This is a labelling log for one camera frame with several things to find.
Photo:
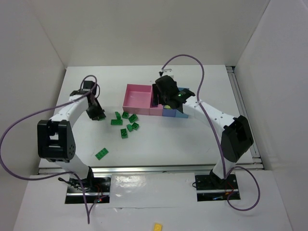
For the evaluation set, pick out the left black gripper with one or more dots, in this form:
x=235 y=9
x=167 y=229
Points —
x=96 y=114

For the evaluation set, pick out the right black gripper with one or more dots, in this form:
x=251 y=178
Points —
x=156 y=95

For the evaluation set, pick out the purple lego brick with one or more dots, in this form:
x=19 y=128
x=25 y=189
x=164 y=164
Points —
x=154 y=104

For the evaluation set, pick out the green L-shaped lego brick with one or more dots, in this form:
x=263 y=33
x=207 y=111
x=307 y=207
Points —
x=118 y=121

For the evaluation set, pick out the green lego brick bottom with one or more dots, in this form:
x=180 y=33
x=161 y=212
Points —
x=102 y=153

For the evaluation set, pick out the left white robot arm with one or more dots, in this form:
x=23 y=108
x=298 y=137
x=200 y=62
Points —
x=56 y=142

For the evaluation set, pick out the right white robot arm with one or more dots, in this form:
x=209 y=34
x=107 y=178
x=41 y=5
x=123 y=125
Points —
x=233 y=133

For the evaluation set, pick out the small pink container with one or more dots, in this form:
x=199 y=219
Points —
x=155 y=110

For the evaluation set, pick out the purple blue container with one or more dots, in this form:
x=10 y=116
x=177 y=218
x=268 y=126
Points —
x=169 y=112

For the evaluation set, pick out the large pink container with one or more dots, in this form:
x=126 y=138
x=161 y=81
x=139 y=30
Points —
x=137 y=99

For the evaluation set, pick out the small green lego brick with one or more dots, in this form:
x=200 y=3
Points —
x=129 y=127

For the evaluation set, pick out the yellow lego brick foreground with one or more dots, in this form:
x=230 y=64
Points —
x=157 y=227

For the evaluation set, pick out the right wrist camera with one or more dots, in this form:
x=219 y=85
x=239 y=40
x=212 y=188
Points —
x=166 y=72

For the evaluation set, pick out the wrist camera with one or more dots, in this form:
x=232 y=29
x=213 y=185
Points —
x=166 y=72
x=79 y=92

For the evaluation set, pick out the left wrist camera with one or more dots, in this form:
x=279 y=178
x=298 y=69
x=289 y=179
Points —
x=79 y=92

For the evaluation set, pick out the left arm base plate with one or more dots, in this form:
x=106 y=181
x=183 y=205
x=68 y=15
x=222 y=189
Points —
x=98 y=192

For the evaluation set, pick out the aluminium rail front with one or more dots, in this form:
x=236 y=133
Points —
x=103 y=170

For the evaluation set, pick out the aluminium rail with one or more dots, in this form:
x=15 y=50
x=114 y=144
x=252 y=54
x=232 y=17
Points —
x=257 y=160
x=103 y=170

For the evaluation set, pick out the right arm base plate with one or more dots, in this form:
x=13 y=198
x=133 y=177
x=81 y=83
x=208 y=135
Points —
x=206 y=190

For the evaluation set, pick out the aluminium rail right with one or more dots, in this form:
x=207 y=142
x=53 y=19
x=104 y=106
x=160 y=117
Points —
x=257 y=160

